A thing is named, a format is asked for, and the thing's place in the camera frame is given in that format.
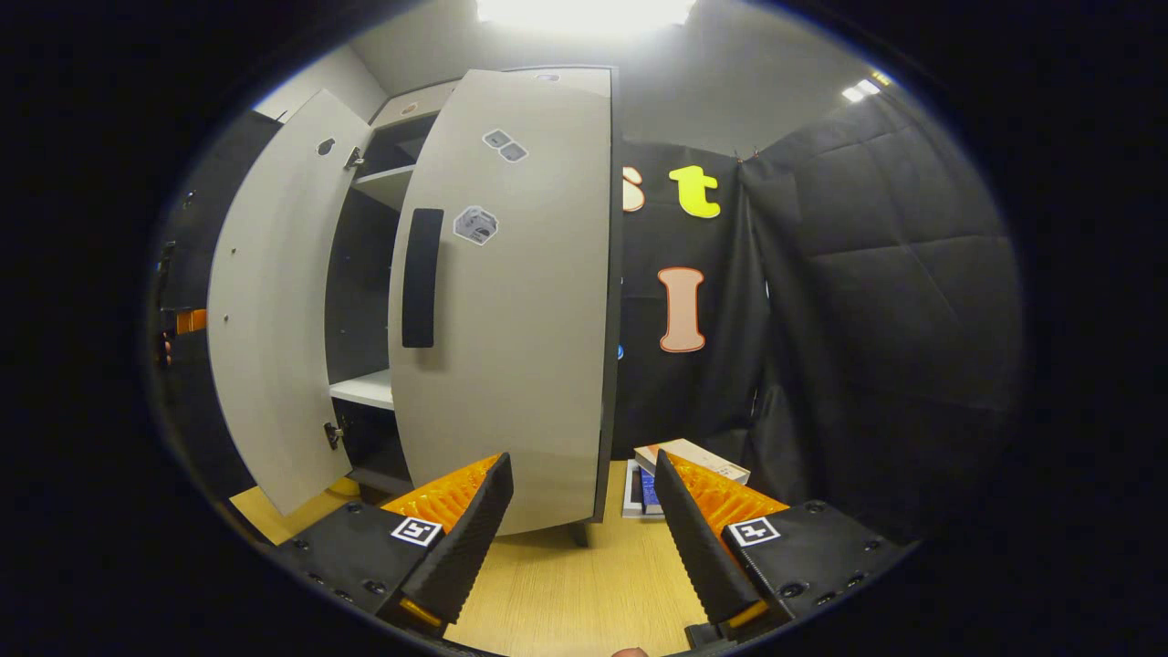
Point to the grey shoe cabinet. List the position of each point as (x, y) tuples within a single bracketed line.
[(370, 391)]

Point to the small ceiling light panel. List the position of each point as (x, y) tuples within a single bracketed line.
[(862, 88)]

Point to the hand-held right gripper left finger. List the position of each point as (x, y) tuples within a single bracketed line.
[(470, 538)]

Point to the black backdrop cloth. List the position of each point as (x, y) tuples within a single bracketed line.
[(894, 319)]

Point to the grey cabinet door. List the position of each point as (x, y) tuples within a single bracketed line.
[(274, 301), (529, 319)]

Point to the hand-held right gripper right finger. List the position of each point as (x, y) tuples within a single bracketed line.
[(698, 538)]

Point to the large ceiling light panel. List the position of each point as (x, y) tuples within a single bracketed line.
[(584, 14)]

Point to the white and blue booklet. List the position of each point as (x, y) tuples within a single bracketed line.
[(639, 493)]

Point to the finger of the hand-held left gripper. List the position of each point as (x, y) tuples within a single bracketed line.
[(192, 321)]

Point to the beige cardboard box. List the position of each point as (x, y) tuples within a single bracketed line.
[(703, 456)]

